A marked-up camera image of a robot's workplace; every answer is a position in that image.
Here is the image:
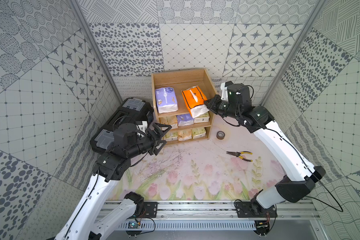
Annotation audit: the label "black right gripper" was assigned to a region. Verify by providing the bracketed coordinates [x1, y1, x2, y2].
[204, 94, 241, 121]

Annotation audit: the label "orange tissue pack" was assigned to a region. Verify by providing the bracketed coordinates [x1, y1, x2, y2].
[182, 86, 209, 119]

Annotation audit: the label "yellow-orange tissue pack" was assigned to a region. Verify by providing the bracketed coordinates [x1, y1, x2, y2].
[159, 116, 178, 129]

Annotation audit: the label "small purple tissue pack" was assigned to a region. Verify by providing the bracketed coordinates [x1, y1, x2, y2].
[177, 114, 194, 127]

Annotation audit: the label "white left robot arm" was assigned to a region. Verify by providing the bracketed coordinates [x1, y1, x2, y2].
[55, 123, 172, 240]

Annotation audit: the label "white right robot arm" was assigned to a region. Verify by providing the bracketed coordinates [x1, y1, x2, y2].
[205, 95, 326, 214]

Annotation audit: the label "green tissue pack middle shelf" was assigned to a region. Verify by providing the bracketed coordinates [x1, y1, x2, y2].
[194, 112, 210, 124]

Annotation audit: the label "yellow tissue pack bottom middle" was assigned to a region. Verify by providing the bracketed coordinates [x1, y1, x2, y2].
[178, 129, 193, 142]

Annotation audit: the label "green tissue pack bottom right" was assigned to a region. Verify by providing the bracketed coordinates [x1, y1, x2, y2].
[191, 127, 207, 139]

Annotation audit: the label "wooden three-tier shelf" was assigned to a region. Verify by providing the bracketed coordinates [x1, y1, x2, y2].
[152, 68, 218, 146]

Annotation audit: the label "grey tape roll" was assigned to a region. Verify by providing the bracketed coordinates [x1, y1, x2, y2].
[216, 131, 226, 140]

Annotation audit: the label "black plastic toolbox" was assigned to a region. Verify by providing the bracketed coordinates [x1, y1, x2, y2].
[90, 98, 154, 154]

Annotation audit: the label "green circuit board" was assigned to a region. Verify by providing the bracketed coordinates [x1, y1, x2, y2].
[127, 221, 141, 230]

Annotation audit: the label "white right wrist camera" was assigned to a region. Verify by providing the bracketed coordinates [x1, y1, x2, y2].
[220, 81, 233, 101]

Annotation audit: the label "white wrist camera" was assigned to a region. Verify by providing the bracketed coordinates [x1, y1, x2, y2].
[220, 81, 233, 101]
[137, 121, 149, 133]

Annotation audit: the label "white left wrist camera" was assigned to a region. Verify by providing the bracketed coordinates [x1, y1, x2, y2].
[137, 121, 149, 133]

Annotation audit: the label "yellow-handled pliers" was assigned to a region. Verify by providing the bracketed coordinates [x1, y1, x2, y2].
[226, 151, 253, 162]

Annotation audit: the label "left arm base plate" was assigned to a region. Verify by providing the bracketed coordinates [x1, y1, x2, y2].
[135, 202, 158, 218]

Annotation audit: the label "white slotted cable duct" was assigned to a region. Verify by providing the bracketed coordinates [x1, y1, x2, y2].
[116, 220, 256, 231]

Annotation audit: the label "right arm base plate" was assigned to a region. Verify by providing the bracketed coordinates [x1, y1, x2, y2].
[234, 200, 278, 219]

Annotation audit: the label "aluminium mounting rail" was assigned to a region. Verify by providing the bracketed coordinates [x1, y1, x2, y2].
[154, 200, 319, 220]

